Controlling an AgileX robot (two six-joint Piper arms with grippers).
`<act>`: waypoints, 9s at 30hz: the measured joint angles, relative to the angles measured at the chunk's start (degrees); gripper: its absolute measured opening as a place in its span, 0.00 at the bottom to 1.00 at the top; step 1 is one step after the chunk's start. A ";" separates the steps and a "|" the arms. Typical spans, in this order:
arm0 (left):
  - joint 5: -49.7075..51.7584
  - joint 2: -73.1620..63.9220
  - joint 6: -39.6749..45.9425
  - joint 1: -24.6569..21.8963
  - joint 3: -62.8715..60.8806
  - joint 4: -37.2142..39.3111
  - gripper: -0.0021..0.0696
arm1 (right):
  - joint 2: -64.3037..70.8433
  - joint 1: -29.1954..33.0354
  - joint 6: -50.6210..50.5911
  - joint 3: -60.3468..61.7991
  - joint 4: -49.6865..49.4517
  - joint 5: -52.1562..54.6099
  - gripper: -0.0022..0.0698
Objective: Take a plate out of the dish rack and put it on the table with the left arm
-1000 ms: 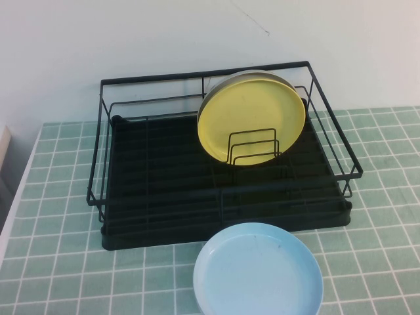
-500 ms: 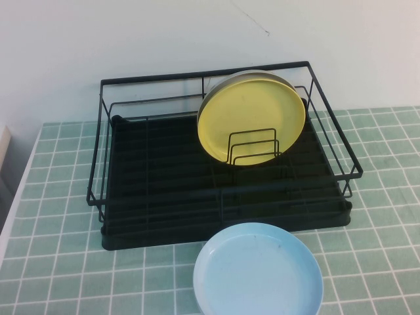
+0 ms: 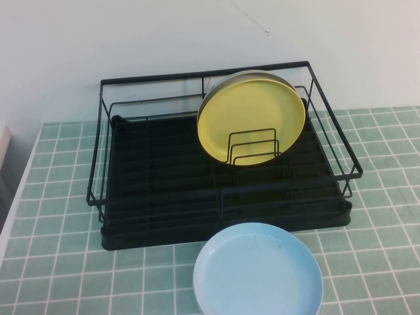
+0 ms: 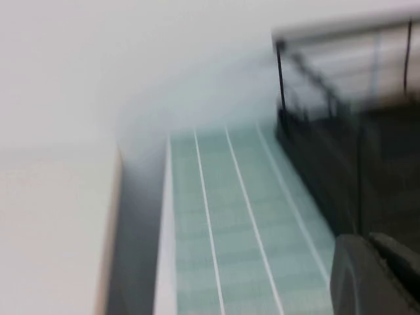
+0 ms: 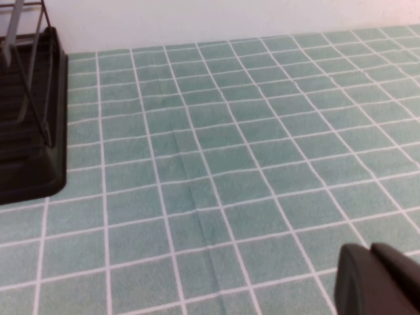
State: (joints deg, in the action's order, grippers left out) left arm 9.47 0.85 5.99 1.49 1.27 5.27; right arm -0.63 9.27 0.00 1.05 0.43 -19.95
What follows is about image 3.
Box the grey round plate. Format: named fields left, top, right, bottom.
left=196, top=69, right=299, bottom=132

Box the black plastic drip tray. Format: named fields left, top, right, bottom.
left=100, top=94, right=354, bottom=252

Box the black wire dish rack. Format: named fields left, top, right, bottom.
left=85, top=60, right=364, bottom=230

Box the light blue round plate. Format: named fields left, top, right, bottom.
left=192, top=222, right=327, bottom=315

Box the yellow round plate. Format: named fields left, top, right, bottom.
left=196, top=77, right=307, bottom=169

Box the green tile pattern tablecloth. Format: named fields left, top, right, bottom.
left=0, top=104, right=420, bottom=315

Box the beige board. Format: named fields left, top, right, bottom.
left=0, top=123, right=14, bottom=173

